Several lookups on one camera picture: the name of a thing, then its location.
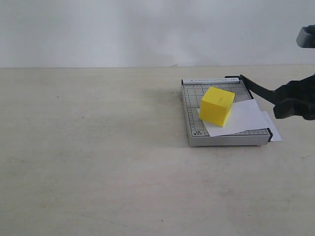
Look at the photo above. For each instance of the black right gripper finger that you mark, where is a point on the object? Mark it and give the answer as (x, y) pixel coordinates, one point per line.
(289, 108)
(302, 90)

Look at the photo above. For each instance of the black cutter blade arm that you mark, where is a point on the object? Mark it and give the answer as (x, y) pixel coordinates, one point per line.
(259, 90)

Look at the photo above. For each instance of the grey paper cutter base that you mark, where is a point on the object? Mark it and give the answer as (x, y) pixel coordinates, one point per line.
(191, 94)

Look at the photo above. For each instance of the yellow foam cube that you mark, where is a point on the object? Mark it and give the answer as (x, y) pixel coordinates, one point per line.
(216, 105)

